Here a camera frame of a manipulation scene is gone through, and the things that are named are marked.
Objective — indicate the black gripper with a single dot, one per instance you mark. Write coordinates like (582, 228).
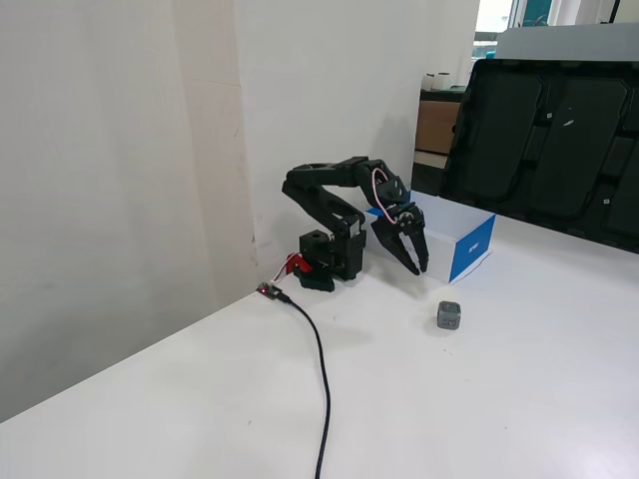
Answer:
(397, 228)

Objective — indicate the gray cube block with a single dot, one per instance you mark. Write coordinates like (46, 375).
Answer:
(448, 316)

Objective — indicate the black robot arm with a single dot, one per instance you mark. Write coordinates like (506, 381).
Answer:
(324, 199)

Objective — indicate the blue white cardboard box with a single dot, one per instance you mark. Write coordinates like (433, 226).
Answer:
(471, 252)

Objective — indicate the brown cardboard box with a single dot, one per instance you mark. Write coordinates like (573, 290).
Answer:
(435, 127)

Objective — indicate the red black table clamp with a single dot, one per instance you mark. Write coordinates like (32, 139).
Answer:
(314, 280)

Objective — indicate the small controller board red led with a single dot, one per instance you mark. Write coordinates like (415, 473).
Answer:
(268, 290)

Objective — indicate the white plastic container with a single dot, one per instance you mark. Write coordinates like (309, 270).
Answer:
(429, 82)
(444, 82)

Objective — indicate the black plastic tray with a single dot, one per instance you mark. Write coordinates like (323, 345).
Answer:
(549, 149)

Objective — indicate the gray flat panel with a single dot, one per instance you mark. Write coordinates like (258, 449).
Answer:
(569, 42)

